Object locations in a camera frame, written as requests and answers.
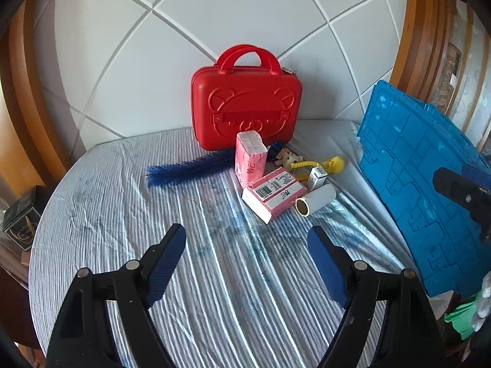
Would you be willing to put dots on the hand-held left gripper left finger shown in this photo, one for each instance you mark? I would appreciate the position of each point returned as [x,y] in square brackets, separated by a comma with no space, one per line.
[165,264]

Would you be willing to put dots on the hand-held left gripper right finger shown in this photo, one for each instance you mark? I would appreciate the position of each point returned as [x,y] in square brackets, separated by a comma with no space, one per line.
[330,268]

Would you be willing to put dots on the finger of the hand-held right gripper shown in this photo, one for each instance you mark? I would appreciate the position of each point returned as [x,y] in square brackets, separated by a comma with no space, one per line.
[477,176]
[452,188]

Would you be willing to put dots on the blue plastic storage crate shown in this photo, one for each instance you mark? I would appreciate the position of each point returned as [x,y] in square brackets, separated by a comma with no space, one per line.
[406,184]

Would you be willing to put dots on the yellow duck grabber toy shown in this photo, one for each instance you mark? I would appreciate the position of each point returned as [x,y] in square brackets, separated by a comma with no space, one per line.
[335,165]

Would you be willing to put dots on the small white plush bear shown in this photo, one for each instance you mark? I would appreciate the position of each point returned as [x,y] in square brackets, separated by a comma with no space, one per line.
[289,157]

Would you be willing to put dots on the white paper roll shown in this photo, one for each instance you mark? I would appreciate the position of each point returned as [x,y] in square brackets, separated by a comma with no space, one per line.
[320,199]

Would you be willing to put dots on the small white box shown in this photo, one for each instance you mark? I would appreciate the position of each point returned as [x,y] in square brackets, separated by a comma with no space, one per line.
[317,178]

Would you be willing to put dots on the frosted glass slatted partition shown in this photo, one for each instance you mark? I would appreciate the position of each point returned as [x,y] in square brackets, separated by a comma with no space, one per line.
[475,84]

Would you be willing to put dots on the pink barcode box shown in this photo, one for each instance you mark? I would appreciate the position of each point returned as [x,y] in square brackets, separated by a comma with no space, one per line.
[274,193]

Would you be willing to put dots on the blue feather brush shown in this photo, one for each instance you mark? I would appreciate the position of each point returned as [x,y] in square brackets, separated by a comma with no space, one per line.
[180,168]

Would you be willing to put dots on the rolled patterned carpet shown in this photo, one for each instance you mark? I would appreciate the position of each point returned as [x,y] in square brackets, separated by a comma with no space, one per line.
[448,76]

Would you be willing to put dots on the white fluffy item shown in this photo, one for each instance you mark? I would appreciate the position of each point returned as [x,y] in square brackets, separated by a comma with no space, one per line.
[484,303]

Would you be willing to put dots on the green plastic item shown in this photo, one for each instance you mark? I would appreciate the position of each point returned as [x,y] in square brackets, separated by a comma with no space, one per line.
[462,316]

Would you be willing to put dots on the pink tissue pack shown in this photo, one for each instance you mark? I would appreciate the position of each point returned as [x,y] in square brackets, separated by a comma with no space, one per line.
[251,157]

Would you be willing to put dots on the black gift box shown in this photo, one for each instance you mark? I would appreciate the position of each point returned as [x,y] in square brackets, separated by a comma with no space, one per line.
[23,220]

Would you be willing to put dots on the wooden pillar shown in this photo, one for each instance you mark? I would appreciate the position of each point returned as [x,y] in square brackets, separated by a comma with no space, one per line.
[418,34]

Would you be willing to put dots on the red bear suitcase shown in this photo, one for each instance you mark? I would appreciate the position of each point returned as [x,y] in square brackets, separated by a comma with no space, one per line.
[245,103]

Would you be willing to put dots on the curved wooden frame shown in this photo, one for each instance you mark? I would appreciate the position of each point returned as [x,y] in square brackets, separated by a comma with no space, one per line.
[34,103]

